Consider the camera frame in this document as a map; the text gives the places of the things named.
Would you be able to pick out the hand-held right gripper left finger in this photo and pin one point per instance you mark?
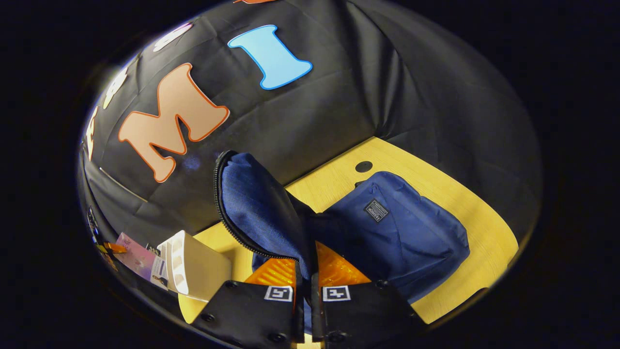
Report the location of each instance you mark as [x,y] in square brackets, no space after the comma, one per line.
[298,315]

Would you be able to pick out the pink book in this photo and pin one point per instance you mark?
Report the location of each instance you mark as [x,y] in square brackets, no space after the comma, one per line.
[138,259]

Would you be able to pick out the blue schoolbag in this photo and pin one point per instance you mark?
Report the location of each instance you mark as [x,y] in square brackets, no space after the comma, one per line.
[397,242]

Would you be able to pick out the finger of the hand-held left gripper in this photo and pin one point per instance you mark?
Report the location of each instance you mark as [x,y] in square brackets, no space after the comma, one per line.
[115,248]

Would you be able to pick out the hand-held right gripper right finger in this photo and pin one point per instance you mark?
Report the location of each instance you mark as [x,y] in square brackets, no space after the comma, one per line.
[316,315]

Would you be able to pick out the black backdrop cloth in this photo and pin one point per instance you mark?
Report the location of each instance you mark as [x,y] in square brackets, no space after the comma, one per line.
[339,97]

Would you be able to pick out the black round table grommet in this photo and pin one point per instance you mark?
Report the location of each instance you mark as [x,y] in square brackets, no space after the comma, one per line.
[364,166]

